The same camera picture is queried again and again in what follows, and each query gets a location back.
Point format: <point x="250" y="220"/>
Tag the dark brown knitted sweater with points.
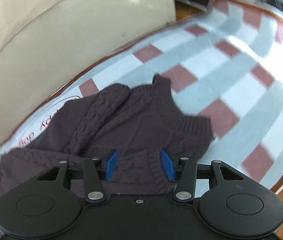
<point x="131" y="120"/>

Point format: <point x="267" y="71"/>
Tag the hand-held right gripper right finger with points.
<point x="167" y="166"/>

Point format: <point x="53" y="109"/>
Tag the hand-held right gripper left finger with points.
<point x="111" y="166"/>

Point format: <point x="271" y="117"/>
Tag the checked printed blanket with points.
<point x="231" y="92"/>

